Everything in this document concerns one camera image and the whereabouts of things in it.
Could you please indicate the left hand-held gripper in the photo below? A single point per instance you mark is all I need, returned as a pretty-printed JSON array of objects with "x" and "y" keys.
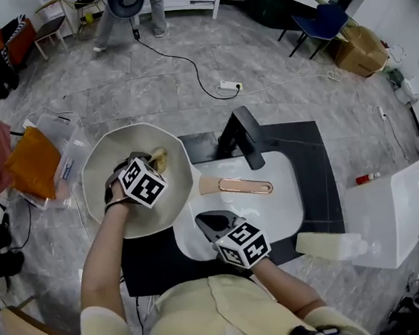
[{"x": 143, "y": 183}]

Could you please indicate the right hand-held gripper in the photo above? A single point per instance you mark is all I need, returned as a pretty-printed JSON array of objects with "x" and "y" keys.
[{"x": 244, "y": 247}]

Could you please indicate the tan scrubbing sponge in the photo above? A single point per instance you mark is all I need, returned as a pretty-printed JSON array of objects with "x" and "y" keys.
[{"x": 160, "y": 160}]

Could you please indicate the person's left forearm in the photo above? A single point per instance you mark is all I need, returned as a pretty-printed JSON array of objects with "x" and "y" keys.
[{"x": 101, "y": 267}]

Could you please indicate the person's right forearm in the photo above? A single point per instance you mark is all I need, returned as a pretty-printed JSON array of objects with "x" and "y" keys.
[{"x": 289, "y": 287}]

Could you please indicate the person's left hand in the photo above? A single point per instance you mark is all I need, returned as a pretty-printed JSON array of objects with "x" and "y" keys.
[{"x": 118, "y": 191}]

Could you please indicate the dark wrist band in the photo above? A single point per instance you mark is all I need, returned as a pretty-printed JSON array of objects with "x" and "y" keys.
[{"x": 117, "y": 204}]

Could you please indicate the white sink basin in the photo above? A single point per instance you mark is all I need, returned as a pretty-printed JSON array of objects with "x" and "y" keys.
[{"x": 264, "y": 209}]

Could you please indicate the clear plastic storage bin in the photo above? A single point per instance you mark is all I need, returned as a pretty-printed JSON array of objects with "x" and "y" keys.
[{"x": 72, "y": 138}]

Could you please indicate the person's cream shirt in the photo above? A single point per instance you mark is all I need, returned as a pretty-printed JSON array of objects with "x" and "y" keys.
[{"x": 215, "y": 319}]

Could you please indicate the black faucet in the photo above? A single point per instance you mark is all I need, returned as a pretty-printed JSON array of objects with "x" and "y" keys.
[{"x": 245, "y": 134}]

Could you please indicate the pale yellow soap pump bottle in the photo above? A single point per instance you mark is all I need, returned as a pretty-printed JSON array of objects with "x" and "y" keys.
[{"x": 325, "y": 246}]

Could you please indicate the orange cloth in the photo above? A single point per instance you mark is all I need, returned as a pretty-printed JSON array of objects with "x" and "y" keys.
[{"x": 32, "y": 164}]

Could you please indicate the small red bottle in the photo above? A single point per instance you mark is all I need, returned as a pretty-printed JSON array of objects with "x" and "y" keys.
[{"x": 363, "y": 179}]

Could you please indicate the white rectangular box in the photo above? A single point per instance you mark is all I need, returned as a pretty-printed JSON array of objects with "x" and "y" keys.
[{"x": 388, "y": 216}]

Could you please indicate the small yellow-green object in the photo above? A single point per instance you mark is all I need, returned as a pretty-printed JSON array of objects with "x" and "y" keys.
[{"x": 89, "y": 18}]

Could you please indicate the dark seat wooden chair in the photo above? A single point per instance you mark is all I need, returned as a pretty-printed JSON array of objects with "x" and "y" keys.
[{"x": 49, "y": 25}]

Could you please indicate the orange sofa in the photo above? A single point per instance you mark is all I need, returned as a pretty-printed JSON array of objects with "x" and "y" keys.
[{"x": 23, "y": 41}]

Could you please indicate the small white power strip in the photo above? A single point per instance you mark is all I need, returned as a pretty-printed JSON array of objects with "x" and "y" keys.
[{"x": 381, "y": 112}]

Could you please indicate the pile of black equipment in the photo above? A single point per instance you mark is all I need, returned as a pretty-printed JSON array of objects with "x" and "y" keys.
[{"x": 418, "y": 309}]

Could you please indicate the brown cardboard box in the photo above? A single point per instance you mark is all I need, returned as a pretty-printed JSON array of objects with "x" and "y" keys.
[{"x": 361, "y": 53}]

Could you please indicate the blue chair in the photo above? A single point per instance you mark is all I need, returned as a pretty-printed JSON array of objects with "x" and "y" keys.
[{"x": 324, "y": 21}]

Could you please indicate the green packet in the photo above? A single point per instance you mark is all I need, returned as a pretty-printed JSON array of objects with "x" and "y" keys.
[{"x": 395, "y": 77}]

